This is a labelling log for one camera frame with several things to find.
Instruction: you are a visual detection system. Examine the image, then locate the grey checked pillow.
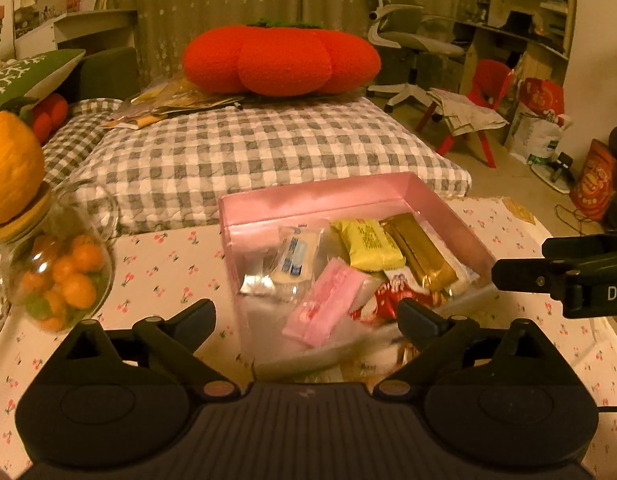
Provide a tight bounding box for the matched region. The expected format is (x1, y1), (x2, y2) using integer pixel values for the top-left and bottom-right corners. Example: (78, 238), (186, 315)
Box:
(73, 95), (472, 236)

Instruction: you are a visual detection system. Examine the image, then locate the red gift bag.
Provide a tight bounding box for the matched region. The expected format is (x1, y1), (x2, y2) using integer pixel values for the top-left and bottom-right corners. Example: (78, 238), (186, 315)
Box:
(519, 77), (564, 116)

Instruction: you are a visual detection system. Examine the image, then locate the glass jar of kumquats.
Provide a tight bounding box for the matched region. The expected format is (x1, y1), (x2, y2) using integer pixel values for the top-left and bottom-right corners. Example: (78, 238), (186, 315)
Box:
(0, 180), (120, 333)

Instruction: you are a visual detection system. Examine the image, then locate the red tomato plush cushion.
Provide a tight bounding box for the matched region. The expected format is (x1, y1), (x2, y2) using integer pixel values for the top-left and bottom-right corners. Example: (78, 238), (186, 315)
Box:
(182, 19), (382, 97)

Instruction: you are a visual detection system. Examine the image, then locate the small red plush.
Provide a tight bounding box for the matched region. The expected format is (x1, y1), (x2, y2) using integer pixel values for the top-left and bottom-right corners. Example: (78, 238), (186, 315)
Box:
(31, 92), (70, 143)

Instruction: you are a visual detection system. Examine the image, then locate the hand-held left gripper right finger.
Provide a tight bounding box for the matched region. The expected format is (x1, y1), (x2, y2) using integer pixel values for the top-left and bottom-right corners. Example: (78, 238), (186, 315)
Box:
(371, 296), (554, 403)

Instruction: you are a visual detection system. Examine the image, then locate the white shelf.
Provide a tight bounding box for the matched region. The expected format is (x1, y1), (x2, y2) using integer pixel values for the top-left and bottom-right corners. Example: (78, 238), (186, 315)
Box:
(13, 7), (139, 61)

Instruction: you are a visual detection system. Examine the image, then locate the large orange fruit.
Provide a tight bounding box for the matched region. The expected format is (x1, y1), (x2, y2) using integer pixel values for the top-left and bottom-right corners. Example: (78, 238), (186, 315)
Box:
(0, 110), (45, 226)

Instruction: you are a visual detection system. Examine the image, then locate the green snowflake pillow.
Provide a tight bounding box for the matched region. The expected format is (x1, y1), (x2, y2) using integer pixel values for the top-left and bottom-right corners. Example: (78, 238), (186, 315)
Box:
(0, 49), (86, 111)

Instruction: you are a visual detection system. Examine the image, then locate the yellow snack packet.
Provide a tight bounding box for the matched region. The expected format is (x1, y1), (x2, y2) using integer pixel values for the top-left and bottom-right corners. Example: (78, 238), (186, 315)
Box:
(336, 218), (407, 272)

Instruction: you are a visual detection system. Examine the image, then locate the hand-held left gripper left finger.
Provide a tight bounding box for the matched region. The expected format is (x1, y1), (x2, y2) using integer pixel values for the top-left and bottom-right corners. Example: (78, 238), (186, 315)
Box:
(63, 298), (242, 403)

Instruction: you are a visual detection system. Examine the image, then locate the cherry print sheet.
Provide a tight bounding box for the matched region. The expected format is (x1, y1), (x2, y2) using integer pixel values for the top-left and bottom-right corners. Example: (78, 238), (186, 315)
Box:
(0, 195), (617, 480)

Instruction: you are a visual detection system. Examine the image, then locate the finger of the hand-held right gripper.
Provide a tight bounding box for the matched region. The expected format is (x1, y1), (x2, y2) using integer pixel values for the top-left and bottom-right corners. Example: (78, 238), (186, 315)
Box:
(541, 232), (617, 261)
(491, 257), (573, 293)

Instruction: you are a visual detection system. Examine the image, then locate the pink cardboard box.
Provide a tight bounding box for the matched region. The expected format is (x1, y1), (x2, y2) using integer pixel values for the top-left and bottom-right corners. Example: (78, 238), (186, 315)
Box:
(217, 171), (497, 381)

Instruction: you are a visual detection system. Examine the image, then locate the clear packet with blue label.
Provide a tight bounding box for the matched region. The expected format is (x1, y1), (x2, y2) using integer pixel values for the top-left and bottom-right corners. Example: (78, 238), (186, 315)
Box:
(238, 225), (324, 301)

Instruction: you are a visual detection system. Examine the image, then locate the orange-red printed bag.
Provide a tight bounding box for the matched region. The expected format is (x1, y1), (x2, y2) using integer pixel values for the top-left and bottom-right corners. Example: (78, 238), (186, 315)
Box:
(569, 139), (617, 221)

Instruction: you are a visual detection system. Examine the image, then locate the red candy wrapper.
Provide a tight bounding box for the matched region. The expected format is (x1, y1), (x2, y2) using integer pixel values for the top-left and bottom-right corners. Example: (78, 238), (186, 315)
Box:
(351, 280), (449, 326)

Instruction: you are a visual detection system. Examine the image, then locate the wooden desk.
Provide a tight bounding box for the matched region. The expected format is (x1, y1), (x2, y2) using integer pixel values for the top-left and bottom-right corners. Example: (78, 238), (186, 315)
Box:
(453, 0), (579, 91)

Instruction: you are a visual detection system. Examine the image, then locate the folded newspaper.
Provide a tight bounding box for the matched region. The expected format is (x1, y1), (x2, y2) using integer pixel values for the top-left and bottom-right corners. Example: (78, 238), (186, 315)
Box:
(427, 87), (509, 137)

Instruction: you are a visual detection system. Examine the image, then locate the gold brown snack packet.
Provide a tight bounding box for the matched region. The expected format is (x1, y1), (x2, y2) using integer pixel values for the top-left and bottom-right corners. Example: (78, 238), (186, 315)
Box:
(381, 212), (459, 293)

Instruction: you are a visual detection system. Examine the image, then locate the grey office chair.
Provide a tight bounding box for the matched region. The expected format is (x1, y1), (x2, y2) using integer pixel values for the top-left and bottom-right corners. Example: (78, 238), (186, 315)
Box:
(366, 0), (467, 113)

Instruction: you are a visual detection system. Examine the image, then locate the red plastic chair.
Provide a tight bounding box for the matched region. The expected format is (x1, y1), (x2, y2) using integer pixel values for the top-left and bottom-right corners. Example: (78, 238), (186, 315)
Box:
(416, 58), (517, 168)

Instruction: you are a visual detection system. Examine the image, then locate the pink snack packet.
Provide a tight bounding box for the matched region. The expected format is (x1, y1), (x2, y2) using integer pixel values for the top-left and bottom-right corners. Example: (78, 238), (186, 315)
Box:
(282, 258), (369, 348)

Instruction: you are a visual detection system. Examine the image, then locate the yellow papers pile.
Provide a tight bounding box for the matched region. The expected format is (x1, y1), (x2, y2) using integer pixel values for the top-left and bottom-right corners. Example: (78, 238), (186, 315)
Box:
(101, 77), (244, 131)

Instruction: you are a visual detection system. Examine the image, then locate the white sack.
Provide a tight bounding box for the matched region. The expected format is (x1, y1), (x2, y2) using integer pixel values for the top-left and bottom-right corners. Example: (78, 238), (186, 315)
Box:
(503, 102), (572, 166)

